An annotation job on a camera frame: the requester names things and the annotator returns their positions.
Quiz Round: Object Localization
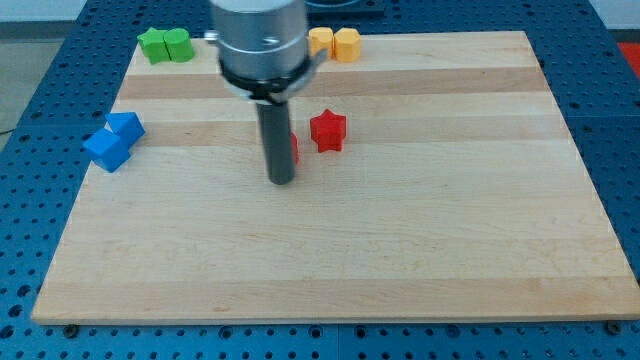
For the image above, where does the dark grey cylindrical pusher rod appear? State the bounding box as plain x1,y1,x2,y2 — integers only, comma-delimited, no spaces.
256,103,295,185

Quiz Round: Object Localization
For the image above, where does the red circle block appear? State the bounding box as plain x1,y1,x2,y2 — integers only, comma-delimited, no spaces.
290,132,299,165

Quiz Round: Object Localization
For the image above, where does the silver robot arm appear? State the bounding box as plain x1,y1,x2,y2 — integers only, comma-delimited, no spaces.
204,0,328,185

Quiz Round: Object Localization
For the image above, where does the red star block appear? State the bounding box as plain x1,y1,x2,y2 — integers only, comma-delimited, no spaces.
310,109,347,153

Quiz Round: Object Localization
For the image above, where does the green star block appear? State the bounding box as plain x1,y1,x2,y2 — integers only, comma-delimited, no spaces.
137,27,170,64

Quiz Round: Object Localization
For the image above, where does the yellow heart block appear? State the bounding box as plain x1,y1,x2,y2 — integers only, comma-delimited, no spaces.
308,27,334,59

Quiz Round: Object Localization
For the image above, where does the yellow hexagon block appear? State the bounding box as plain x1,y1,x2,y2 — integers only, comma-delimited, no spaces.
334,28,361,63

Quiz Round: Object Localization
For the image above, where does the green cylinder block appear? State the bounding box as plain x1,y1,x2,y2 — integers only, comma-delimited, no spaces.
163,28,195,63

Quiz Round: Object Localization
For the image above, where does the blue triangle block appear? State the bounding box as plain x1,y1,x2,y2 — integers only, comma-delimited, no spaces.
105,112,145,148

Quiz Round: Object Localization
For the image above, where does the blue cube block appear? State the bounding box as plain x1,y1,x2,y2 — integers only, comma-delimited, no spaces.
83,128,130,173

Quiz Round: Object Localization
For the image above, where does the light wooden board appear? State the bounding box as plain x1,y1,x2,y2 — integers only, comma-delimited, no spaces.
32,31,639,325

